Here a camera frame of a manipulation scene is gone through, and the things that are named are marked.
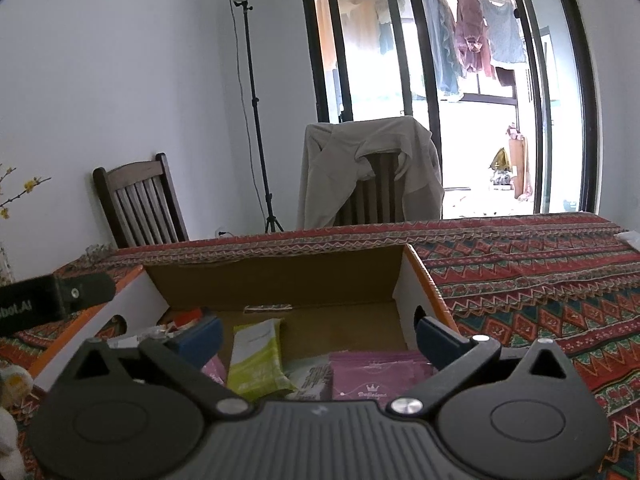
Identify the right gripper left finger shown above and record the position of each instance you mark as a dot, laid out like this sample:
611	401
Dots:
199	343

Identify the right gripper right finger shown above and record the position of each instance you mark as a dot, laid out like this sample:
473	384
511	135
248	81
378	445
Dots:
438	343

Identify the green snack packet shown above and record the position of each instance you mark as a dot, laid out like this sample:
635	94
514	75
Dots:
256	368

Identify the purple snack packet in box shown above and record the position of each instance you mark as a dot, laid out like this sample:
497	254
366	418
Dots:
380	376

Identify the yellow flower branches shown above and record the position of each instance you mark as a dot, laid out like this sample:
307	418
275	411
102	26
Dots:
9	198

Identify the orange cardboard snack box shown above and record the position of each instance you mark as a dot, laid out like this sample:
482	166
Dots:
361	299

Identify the patterned red tablecloth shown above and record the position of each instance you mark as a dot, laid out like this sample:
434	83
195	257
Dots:
569	276

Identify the dark wooden chair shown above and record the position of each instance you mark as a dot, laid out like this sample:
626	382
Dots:
140	203

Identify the chair draped with jacket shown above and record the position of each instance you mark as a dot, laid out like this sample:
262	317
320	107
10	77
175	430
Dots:
377	200

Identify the beige jacket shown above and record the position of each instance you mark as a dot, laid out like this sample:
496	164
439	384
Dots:
335	159

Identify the black framed glass door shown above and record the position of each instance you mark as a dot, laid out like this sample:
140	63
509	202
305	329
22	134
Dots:
505	87

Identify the maroon hanging shirt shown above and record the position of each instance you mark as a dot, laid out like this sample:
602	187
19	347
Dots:
472	43

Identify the blue hanging garment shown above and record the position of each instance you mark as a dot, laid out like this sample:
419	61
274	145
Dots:
447	67

